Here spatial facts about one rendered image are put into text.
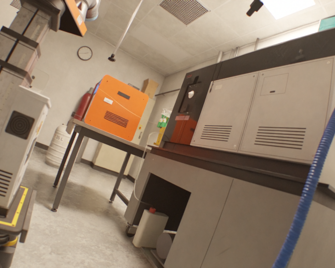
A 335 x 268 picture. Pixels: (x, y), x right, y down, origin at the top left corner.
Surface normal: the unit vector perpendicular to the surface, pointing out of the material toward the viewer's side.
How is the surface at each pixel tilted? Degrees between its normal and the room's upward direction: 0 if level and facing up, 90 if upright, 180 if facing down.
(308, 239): 90
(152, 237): 90
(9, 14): 90
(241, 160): 90
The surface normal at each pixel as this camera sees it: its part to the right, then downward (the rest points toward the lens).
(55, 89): 0.50, 0.05
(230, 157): -0.80, -0.37
